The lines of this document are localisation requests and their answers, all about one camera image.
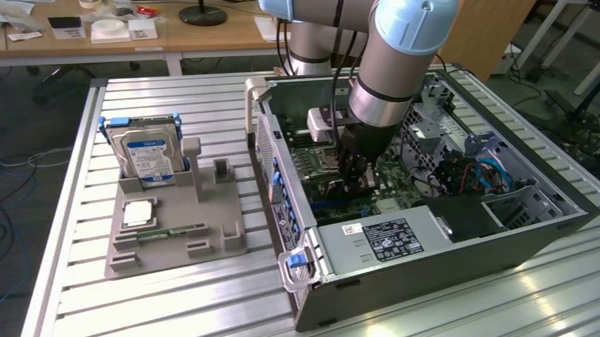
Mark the white label sticker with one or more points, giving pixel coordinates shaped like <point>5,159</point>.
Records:
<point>342,92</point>

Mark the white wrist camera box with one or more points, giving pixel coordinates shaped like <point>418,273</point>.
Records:
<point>320,126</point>

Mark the CPU socket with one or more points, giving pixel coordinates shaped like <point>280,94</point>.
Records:
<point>324,156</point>

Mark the blue case latch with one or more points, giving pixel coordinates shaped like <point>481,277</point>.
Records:
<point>295,262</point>

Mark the white table frame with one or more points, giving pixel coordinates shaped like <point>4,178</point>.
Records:
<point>557,31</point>

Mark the wooden desk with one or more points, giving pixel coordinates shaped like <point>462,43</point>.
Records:
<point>211,35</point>

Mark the white paper slip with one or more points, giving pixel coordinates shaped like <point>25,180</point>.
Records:
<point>22,36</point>

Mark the black floor stand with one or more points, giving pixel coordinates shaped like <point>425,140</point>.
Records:
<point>581,116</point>

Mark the red packet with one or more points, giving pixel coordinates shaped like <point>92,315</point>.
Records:
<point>145,11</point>

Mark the silver CPU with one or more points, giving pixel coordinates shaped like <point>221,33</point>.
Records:
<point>136,213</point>

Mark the white paper stack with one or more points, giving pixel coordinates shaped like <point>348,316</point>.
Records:
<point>267,29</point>

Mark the silver chipset heatsink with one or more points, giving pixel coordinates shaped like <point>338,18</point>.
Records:
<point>390,205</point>

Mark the white tape roll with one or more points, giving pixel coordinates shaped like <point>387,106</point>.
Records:
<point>86,3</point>

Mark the black power supply label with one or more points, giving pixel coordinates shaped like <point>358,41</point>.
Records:
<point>392,240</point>

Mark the plain white box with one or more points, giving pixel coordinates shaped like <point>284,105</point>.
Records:
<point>141,29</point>

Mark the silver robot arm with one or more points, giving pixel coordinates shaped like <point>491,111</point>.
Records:
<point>398,70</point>

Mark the grey power supply unit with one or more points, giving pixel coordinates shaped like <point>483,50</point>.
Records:
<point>348,252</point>

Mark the white box with round dish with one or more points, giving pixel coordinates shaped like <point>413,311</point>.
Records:
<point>109,32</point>

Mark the black office chair base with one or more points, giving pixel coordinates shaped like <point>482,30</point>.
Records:
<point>60,75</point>

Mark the black round lamp base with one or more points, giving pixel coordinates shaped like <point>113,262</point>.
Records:
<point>201,15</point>

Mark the blue expansion slot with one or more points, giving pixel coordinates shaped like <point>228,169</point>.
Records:
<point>319,204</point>

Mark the wooden cabinet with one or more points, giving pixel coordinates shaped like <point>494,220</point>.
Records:
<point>506,35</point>

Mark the black plastic shroud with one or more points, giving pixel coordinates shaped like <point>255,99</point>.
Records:
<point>463,217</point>

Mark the grey parts rack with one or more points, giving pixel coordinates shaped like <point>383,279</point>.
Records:
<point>172,217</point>

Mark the clear plastic bag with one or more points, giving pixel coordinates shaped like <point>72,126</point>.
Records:
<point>13,15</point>

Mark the white box with black top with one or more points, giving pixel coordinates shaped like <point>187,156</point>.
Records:
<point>66,28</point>

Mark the silver metal drive cage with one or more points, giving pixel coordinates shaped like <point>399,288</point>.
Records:
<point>430,140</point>

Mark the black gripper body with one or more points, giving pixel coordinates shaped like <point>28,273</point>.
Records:
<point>364,140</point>

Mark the hard disk with blue bracket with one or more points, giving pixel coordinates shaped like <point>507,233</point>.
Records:
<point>140,154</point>

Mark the green motherboard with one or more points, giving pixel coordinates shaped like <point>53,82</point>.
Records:
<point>398,175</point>

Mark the grey metal disk bay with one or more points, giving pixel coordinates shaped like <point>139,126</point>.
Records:
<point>525,207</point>

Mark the graphics card with metal bracket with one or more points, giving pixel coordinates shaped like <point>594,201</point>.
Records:
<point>348,194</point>

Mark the green RAM stick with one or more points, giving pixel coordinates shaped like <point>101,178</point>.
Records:
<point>159,234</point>

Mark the dark grey open PC case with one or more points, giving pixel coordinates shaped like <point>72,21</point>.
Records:
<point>421,281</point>

